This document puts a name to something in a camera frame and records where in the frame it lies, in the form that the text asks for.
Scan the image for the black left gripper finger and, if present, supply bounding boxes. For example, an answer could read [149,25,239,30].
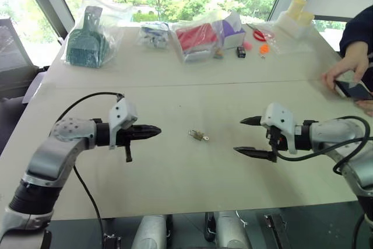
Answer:
[134,133,160,142]
[134,124,162,135]

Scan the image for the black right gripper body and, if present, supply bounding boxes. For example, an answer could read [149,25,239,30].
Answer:
[266,125,290,154]

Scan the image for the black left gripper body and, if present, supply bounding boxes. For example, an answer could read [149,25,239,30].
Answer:
[115,125,137,163]

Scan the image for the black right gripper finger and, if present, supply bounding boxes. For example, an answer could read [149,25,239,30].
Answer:
[233,146,278,163]
[239,116,262,128]

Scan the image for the black smartphone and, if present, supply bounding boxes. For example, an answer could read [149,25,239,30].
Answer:
[333,79,373,101]

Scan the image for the person's bare hand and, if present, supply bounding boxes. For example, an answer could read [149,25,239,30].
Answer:
[355,99,373,116]
[324,51,371,92]

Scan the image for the orange plastic tag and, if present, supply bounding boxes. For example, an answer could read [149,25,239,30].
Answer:
[258,43,271,59]

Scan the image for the silver rounded robot leg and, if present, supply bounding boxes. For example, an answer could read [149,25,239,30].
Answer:
[130,215,169,249]
[214,211,252,249]

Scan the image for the purple white tissue box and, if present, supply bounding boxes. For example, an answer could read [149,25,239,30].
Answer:
[212,10,246,50]

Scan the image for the bag of blue-white items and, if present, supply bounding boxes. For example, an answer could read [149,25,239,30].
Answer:
[136,21,170,50]

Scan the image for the green plastic dustpan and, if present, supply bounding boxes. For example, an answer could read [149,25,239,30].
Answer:
[65,5,111,69]

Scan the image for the red box in plastic bag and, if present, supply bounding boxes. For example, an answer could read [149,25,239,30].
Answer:
[171,22,223,64]

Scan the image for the black clamp under table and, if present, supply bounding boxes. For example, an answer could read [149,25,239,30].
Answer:
[101,232,122,249]

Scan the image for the clear plastic bag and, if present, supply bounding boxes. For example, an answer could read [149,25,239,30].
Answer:
[62,0,135,71]

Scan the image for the dark chair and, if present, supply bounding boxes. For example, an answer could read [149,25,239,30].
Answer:
[0,96,29,158]

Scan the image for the person's dark sleeve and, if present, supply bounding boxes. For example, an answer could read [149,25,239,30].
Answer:
[339,6,373,59]

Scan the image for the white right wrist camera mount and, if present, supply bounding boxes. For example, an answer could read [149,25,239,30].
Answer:
[259,102,298,156]

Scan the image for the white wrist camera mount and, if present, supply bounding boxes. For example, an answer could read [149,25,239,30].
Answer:
[259,102,298,156]
[108,98,139,150]

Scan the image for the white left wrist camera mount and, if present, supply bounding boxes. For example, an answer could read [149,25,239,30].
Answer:
[108,98,139,150]

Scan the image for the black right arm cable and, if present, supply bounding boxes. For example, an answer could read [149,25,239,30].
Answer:
[275,115,373,176]

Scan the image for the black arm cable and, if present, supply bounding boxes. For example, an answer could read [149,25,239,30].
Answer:
[275,115,373,176]
[55,92,125,249]

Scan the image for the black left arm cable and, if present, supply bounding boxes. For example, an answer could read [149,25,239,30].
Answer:
[55,92,125,249]

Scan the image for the black bracket under table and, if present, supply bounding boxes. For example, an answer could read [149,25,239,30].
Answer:
[263,213,288,249]

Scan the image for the red handled scissors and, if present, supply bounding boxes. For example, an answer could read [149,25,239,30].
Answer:
[245,23,276,41]

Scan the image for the dark window frame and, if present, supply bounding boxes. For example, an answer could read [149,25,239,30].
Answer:
[17,0,324,43]

